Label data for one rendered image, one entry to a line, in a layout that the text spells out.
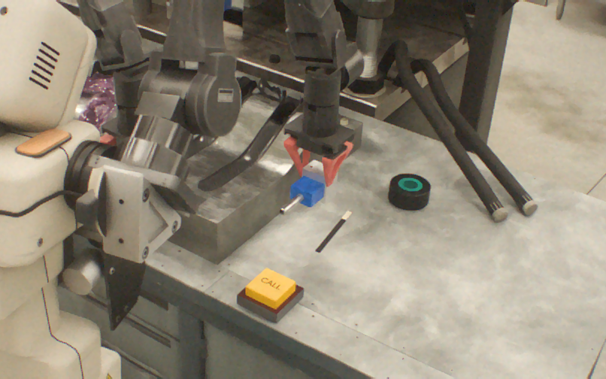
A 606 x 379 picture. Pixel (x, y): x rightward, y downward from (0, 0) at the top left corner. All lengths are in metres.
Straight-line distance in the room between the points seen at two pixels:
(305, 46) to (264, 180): 0.33
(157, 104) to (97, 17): 0.41
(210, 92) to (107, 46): 0.43
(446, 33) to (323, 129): 1.17
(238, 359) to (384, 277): 0.31
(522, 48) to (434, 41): 2.13
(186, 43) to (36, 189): 0.24
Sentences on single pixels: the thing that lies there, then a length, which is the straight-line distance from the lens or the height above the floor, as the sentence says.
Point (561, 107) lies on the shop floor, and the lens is 3.93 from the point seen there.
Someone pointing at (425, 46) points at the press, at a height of 0.78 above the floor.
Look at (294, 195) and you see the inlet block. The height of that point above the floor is 0.93.
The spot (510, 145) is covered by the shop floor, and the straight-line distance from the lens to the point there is 3.52.
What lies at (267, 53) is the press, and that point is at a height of 0.79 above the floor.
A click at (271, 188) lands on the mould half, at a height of 0.87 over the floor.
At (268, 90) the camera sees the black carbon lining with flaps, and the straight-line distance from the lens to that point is 1.67.
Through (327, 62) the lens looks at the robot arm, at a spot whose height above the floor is 1.17.
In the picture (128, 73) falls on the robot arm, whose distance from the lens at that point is 1.38.
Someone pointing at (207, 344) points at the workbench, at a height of 0.60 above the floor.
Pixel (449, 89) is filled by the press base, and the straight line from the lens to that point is 2.45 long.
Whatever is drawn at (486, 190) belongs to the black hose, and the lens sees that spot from 1.63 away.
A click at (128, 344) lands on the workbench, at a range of 1.77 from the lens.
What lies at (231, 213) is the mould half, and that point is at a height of 0.89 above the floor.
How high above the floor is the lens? 1.71
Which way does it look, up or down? 34 degrees down
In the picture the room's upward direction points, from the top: 4 degrees clockwise
